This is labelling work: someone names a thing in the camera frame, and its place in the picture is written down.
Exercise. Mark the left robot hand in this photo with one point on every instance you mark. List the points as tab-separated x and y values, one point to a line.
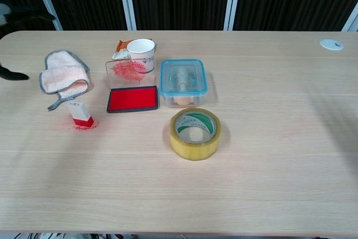
12	75

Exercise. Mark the red and white stamp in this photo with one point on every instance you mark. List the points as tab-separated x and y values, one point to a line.
79	111

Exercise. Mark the pink towel grey trim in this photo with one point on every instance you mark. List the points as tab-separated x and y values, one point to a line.
63	74

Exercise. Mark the orange snack packet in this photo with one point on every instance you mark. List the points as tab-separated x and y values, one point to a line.
120	51

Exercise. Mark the red ink pad clear lid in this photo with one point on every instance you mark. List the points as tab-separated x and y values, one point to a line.
132	100

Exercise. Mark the white paper cup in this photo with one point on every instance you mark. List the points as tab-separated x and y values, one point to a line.
140	50

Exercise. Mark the beige plastic fitting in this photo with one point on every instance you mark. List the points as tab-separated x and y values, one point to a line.
181	78

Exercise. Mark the clear container blue rim lid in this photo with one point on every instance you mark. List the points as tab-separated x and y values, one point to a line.
200	82

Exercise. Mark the yellowish packing tape roll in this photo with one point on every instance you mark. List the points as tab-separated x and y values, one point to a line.
193	149

